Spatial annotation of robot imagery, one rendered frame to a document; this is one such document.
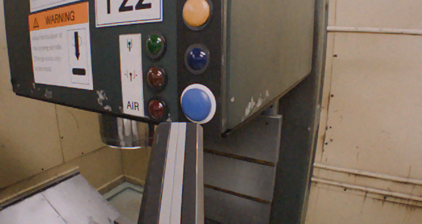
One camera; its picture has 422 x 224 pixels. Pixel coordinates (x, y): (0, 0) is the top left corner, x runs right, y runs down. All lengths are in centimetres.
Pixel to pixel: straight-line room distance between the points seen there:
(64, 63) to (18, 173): 128
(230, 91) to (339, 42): 103
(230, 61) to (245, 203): 89
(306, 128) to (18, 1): 85
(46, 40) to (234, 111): 30
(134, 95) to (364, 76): 108
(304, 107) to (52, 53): 75
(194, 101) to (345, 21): 106
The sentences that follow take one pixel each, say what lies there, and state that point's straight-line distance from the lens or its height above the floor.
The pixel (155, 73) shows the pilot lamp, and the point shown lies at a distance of 25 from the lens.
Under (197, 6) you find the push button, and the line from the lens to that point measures 22.
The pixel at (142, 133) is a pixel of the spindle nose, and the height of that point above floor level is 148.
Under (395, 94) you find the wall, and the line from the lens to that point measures 126.
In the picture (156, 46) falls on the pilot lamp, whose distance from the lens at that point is 24.
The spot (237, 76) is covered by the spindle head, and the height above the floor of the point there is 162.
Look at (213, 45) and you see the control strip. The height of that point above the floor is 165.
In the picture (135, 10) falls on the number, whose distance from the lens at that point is 27.
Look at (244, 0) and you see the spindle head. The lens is 24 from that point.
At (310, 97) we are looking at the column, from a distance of 89.
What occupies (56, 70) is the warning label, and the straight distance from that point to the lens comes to 40.
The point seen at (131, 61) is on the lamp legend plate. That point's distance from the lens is 27.
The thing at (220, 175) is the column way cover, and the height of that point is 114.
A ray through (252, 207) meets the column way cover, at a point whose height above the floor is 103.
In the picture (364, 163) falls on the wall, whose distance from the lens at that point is 134.
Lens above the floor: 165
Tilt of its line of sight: 13 degrees down
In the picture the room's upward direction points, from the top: straight up
